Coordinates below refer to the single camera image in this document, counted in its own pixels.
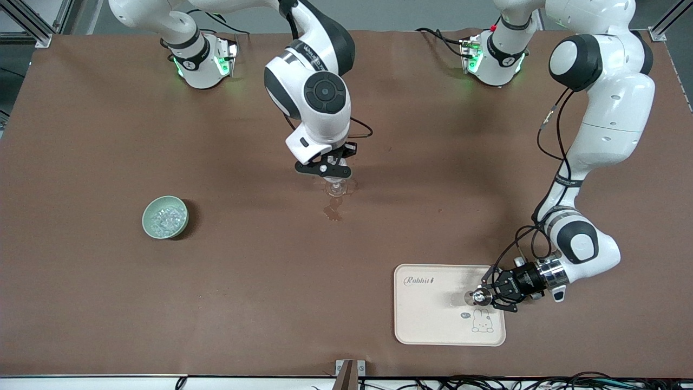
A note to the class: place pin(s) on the mint green ceramic bowl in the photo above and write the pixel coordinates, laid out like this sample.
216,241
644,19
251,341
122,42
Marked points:
151,227

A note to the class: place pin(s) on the small clear glass carafe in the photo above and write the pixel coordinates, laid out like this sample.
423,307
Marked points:
477,297

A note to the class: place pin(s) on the clear wine glass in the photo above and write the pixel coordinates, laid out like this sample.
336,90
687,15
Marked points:
336,188

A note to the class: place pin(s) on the brown table cover sheet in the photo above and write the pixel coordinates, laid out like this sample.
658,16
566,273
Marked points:
243,298

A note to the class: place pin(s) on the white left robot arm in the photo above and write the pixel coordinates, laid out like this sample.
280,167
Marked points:
612,108

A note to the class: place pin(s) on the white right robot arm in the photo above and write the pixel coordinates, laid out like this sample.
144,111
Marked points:
325,92

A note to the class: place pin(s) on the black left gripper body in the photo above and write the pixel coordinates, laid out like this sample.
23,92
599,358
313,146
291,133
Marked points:
521,281

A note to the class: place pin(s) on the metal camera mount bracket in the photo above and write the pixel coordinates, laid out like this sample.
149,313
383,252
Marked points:
349,374

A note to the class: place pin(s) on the aluminium frame post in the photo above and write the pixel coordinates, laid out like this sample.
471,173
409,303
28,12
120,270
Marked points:
668,21
32,24

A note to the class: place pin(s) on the beige rabbit print tray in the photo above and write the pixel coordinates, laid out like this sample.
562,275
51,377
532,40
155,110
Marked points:
433,319

